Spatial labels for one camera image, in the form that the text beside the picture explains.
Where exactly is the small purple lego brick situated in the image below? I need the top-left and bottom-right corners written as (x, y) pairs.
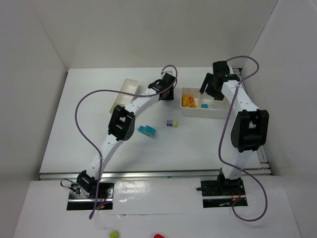
top-left (166, 120), bottom-right (173, 127)

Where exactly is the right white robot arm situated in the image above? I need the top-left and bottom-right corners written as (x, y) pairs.
top-left (200, 60), bottom-right (269, 194)

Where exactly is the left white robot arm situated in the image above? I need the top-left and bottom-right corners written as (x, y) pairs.
top-left (75, 72), bottom-right (177, 197)

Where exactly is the yellow lego in container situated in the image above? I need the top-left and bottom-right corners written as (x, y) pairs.
top-left (181, 97), bottom-right (188, 107)

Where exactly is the butterfly printed yellow lego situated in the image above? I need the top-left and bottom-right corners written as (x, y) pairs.
top-left (187, 96), bottom-right (195, 108)

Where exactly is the large white divided container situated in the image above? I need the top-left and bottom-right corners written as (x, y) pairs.
top-left (180, 88), bottom-right (230, 119)

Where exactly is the green lego beside purple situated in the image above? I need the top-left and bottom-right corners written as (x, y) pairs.
top-left (172, 120), bottom-right (178, 127)

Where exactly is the small white container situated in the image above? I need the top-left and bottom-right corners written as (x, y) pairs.
top-left (109, 78), bottom-right (139, 114)

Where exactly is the teal lego brick stack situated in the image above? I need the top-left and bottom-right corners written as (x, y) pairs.
top-left (138, 125), bottom-right (156, 137)

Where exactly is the red object foreground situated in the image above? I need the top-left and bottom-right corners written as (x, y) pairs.
top-left (153, 234), bottom-right (166, 238)

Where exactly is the green lego foreground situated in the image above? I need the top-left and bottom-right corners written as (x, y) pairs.
top-left (109, 231), bottom-right (119, 238)

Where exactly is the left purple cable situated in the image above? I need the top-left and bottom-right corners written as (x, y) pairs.
top-left (74, 65), bottom-right (178, 220)

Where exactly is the aluminium rail front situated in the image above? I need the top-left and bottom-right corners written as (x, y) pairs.
top-left (38, 169), bottom-right (270, 181)

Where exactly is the aluminium rail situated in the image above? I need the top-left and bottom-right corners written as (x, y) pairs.
top-left (230, 78), bottom-right (270, 169)
top-left (38, 169), bottom-right (270, 181)

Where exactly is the aluminium rail right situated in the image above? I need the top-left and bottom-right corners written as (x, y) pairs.
top-left (230, 78), bottom-right (270, 169)

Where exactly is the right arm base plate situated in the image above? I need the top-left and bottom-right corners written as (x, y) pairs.
top-left (196, 180), bottom-right (248, 208)

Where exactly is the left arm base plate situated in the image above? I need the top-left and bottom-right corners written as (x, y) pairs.
top-left (66, 182), bottom-right (114, 211)

